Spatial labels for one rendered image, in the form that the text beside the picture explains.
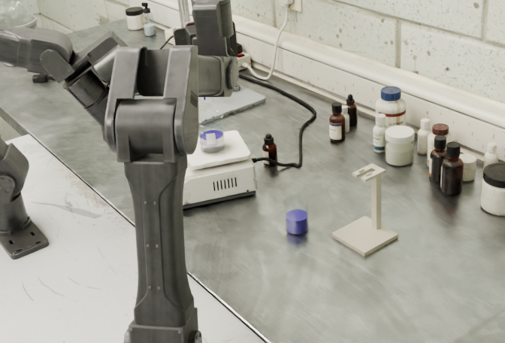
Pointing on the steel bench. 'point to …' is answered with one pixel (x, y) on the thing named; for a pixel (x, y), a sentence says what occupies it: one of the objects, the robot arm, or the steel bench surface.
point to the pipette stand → (357, 230)
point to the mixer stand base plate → (246, 100)
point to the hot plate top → (237, 152)
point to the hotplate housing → (219, 183)
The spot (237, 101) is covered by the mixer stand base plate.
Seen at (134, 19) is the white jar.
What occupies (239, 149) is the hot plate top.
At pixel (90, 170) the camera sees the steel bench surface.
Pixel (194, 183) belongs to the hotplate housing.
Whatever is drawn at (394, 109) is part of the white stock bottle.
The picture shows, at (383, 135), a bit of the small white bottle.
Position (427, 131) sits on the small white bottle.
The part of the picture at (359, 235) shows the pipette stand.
